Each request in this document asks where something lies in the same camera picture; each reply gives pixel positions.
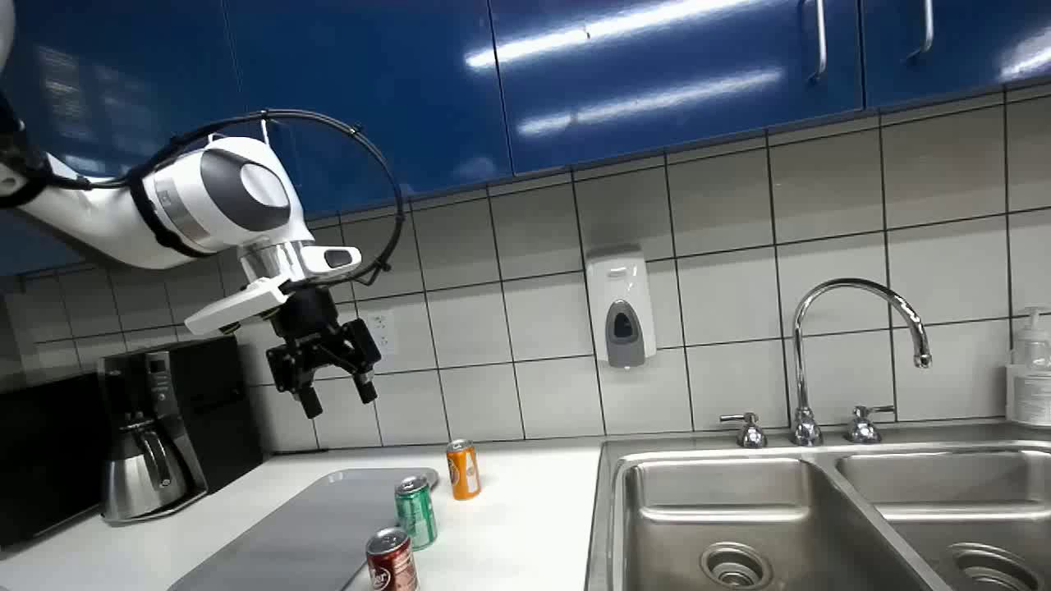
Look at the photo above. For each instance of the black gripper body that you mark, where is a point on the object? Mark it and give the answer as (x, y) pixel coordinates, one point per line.
(313, 334)

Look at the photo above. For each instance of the orange soda can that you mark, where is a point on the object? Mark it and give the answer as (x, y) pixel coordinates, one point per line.
(466, 471)

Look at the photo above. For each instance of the green soda can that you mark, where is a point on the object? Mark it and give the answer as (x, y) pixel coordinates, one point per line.
(418, 513)

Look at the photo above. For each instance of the red soda can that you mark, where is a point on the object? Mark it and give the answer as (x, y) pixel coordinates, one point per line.
(394, 564)

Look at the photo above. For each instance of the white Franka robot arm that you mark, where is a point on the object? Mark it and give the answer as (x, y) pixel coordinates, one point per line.
(186, 207)

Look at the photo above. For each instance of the grey plastic tray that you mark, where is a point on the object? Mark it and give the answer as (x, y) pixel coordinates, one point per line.
(297, 542)

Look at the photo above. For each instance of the black drip coffee maker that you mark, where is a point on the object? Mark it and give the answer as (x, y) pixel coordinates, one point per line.
(216, 404)

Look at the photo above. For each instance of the stainless steel coffee carafe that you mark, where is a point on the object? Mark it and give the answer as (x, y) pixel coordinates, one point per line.
(149, 471)

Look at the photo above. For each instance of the black microwave oven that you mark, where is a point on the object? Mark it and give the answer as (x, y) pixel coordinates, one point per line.
(50, 461)

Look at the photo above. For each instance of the blue glossy cabinet door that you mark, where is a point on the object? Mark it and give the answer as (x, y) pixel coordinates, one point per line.
(677, 68)
(382, 68)
(100, 68)
(964, 45)

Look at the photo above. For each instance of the chrome gooseneck faucet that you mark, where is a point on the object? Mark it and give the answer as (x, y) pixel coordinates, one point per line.
(806, 349)

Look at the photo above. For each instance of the stainless steel double sink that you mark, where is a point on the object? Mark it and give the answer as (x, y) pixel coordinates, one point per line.
(824, 513)

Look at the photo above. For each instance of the clear pump soap bottle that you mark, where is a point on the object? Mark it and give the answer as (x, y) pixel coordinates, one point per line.
(1032, 380)

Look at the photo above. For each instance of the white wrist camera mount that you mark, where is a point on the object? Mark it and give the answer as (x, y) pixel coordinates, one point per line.
(234, 310)

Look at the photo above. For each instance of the white wall soap dispenser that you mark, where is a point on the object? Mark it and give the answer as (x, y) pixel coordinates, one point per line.
(621, 312)

